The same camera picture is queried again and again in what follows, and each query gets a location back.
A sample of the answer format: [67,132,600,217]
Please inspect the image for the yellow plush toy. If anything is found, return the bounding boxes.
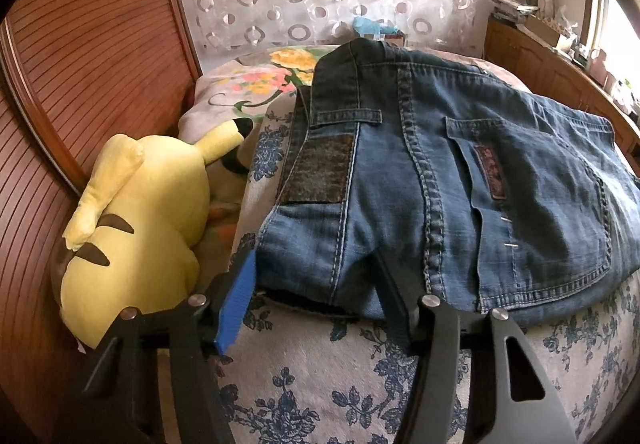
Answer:
[60,118,255,354]

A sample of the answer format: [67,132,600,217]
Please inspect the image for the blue denim pants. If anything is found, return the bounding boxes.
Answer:
[254,38,640,330]

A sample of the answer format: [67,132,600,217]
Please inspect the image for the teal crumpled item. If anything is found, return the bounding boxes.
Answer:
[352,16,401,38]

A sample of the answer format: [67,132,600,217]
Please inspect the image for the cream cartoon print cloth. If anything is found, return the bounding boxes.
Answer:
[207,169,248,252]

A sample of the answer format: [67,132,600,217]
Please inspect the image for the pile of papers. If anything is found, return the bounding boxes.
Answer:
[487,0,542,21]

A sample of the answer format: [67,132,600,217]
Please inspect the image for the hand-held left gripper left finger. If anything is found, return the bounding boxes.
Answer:
[52,251,261,444]

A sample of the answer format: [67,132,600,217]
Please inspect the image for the cardboard box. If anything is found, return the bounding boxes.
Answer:
[520,14,568,47]

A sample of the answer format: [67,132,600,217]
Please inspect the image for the wooden cabinet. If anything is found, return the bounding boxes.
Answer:
[484,18,640,160]

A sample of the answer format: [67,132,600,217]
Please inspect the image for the bright window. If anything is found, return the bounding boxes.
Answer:
[585,0,640,90]

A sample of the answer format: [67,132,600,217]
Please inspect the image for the clutter of small items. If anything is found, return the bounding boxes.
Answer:
[570,36,640,122]

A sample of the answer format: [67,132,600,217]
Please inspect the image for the wooden ribbed headboard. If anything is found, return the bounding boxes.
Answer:
[0,0,203,444]

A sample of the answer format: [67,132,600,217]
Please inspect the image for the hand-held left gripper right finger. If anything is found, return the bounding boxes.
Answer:
[377,281,568,444]

